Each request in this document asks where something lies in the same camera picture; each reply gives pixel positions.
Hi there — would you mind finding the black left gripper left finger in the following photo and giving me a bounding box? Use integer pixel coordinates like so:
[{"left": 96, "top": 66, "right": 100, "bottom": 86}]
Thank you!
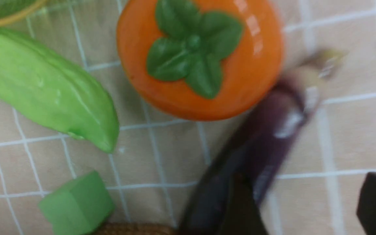
[{"left": 219, "top": 174, "right": 269, "bottom": 235}]

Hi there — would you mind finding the purple plastic eggplant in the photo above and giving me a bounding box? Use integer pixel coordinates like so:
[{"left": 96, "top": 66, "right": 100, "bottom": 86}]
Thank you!
[{"left": 176, "top": 48, "right": 346, "bottom": 235}]

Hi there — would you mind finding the orange plastic persimmon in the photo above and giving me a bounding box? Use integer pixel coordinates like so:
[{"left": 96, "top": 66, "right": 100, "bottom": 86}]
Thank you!
[{"left": 117, "top": 0, "right": 284, "bottom": 121}]

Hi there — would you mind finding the green plastic cucumber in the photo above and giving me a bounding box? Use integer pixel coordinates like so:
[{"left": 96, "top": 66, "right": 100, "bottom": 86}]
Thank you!
[{"left": 0, "top": 28, "right": 119, "bottom": 153}]

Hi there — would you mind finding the woven wicker basket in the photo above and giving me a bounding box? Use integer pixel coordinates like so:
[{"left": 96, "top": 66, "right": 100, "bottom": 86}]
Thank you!
[{"left": 92, "top": 223, "right": 177, "bottom": 235}]

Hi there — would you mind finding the green foam cube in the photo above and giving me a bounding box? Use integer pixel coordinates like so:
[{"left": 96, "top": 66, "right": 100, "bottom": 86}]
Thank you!
[{"left": 38, "top": 171, "right": 115, "bottom": 235}]

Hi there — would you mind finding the green glass leaf plate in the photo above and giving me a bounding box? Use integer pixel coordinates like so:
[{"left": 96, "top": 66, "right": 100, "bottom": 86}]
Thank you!
[{"left": 0, "top": 0, "right": 48, "bottom": 27}]

